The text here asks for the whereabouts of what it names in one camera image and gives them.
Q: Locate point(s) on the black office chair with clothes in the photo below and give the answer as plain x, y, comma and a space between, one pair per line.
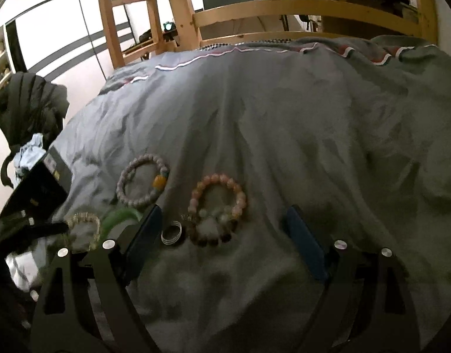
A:
26, 106

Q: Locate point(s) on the black cardboard box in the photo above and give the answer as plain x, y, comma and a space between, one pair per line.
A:
37, 187

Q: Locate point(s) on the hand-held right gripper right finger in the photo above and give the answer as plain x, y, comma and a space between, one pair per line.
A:
307, 244

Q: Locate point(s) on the white striped wardrobe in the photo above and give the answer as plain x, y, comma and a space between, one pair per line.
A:
56, 33

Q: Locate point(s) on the grey striped duvet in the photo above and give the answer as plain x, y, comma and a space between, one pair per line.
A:
284, 136

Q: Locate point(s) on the light blue cloth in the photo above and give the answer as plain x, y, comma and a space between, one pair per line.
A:
28, 154

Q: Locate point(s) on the wooden folding table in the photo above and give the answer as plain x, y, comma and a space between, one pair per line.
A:
144, 46

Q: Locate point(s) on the green jade bangle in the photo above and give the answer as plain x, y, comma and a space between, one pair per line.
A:
113, 220

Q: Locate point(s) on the wooden ladder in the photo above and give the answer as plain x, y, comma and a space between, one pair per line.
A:
113, 25

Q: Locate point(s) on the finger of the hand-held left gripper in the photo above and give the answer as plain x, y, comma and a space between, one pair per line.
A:
45, 229

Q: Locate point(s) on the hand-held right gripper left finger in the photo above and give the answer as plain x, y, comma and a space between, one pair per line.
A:
144, 241

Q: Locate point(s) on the wooden bed frame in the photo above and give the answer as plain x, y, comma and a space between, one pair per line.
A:
302, 7

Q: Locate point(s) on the small lit device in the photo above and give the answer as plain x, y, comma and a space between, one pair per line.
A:
169, 26

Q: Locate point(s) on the checkered bed sheet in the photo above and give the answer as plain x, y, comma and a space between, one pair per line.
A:
247, 43

